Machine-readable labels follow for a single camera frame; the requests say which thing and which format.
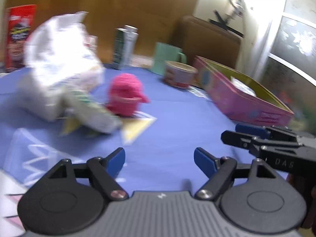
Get frosted glass window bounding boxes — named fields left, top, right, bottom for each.
left=257, top=0, right=316, bottom=139

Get blue printed tablecloth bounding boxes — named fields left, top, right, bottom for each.
left=0, top=64, right=307, bottom=237

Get pink biscuit tin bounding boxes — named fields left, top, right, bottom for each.
left=193, top=55, right=295, bottom=126

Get pink knitted toy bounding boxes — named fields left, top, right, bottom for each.
left=106, top=73, right=151, bottom=116

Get white plastic bag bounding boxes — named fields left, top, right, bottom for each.
left=18, top=11, right=105, bottom=121

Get green striped white packet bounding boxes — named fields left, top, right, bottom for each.
left=63, top=89, right=123, bottom=134

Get round tin can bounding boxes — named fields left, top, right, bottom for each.
left=163, top=60, right=198, bottom=89

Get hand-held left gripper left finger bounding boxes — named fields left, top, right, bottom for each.
left=47, top=147, right=129, bottom=201

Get small white drink carton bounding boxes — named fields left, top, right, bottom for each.
left=112, top=25, right=139, bottom=70

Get mint green mug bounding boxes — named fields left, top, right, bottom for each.
left=151, top=42, right=187, bottom=76

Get silver white wrapper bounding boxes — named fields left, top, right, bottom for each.
left=231, top=77, right=257, bottom=97

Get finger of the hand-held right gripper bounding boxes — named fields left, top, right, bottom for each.
left=221, top=130, right=262, bottom=154
left=235, top=124, right=272, bottom=139

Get black tape strips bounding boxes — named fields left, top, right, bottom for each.
left=205, top=0, right=252, bottom=38

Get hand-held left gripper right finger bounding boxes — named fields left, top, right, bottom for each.
left=194, top=147, right=277, bottom=201

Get wooden cabinet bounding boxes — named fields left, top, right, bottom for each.
left=6, top=0, right=204, bottom=64

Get red cardboard box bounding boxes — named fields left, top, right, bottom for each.
left=5, top=4, right=38, bottom=73

